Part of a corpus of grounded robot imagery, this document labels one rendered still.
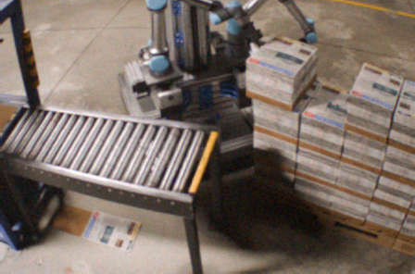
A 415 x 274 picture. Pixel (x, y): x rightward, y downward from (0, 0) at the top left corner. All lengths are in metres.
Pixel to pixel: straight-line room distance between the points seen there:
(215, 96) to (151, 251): 1.09
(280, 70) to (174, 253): 1.29
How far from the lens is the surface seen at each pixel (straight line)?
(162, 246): 3.06
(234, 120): 3.57
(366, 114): 2.46
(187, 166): 2.39
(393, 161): 2.58
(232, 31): 3.02
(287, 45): 2.78
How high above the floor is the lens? 2.42
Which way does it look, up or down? 38 degrees down
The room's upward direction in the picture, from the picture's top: 4 degrees counter-clockwise
